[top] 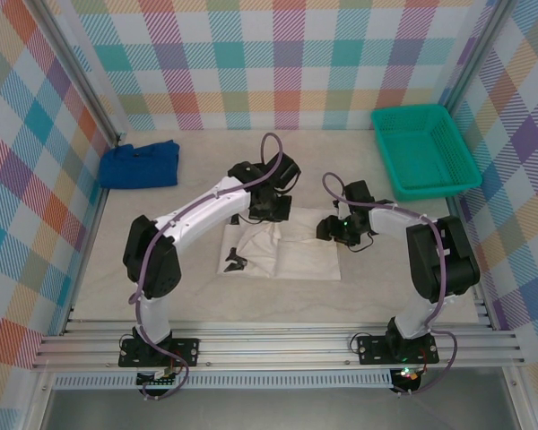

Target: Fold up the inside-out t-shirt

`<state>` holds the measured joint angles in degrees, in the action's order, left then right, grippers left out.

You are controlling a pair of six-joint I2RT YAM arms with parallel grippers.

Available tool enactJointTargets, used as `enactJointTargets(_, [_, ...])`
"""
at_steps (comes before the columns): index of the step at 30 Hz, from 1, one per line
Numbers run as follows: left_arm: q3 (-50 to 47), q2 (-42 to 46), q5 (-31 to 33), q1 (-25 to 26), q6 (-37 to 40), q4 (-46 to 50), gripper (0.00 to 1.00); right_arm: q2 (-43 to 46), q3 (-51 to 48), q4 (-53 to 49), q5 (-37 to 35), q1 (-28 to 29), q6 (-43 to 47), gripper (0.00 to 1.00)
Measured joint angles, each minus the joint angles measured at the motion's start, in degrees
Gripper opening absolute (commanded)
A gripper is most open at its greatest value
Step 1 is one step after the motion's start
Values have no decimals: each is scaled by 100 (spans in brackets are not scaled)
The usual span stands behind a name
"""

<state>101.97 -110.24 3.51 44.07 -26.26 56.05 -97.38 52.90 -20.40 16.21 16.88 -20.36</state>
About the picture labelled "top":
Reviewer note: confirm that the white t-shirt with black print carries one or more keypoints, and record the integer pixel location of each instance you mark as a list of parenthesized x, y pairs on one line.
[(305, 260)]

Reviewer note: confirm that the teal plastic mesh basket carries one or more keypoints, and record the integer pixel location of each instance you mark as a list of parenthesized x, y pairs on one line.
[(421, 152)]

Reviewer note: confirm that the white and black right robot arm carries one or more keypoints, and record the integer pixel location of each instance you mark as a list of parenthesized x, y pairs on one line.
[(426, 255)]

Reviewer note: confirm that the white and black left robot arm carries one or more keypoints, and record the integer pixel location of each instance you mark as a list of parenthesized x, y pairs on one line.
[(206, 206)]

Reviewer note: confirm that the blue folded cloth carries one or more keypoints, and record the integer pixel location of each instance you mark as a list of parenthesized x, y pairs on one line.
[(134, 165)]

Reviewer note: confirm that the small circuit board with LED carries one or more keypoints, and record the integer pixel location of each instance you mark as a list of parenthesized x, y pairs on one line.
[(408, 374)]

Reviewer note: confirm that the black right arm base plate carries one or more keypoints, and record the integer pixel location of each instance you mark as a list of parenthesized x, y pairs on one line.
[(367, 349)]

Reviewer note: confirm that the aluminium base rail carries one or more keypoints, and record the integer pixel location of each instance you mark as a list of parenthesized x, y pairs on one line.
[(273, 345)]

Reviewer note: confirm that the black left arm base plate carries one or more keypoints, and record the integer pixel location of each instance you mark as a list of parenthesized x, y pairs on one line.
[(186, 349)]

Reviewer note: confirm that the aluminium frame post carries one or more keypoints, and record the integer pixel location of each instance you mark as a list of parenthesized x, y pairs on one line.
[(470, 67), (81, 71)]

